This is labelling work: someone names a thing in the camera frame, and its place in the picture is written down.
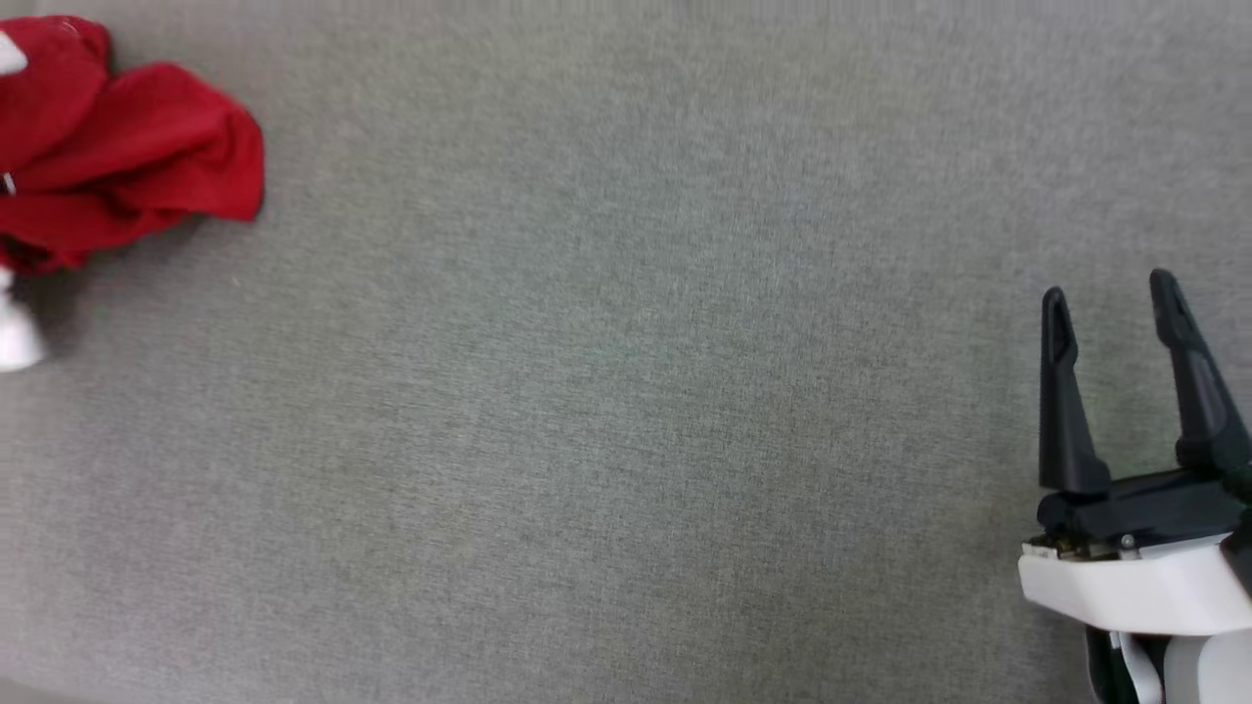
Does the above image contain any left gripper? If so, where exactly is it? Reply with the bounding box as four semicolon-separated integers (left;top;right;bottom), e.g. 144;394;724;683
0;267;46;374

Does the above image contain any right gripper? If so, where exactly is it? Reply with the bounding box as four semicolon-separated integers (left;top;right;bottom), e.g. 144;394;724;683
1017;269;1252;638

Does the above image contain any red basketball jersey white trim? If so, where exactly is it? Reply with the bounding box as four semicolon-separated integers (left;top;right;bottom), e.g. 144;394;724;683
0;15;266;276

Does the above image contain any grey fabric sofa cushion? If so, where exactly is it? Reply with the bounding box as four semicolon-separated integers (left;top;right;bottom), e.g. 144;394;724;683
0;0;1252;704

